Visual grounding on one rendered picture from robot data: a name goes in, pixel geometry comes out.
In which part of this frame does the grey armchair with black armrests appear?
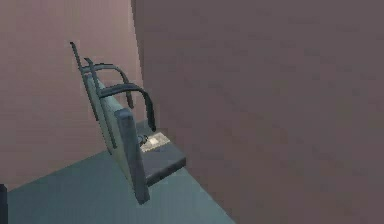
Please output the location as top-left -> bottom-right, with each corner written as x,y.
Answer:
69,41 -> 188,206

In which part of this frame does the dark block furniture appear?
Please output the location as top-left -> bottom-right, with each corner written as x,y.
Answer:
0,183 -> 9,224

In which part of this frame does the small pale square object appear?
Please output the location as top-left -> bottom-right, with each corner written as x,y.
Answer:
137,131 -> 172,154

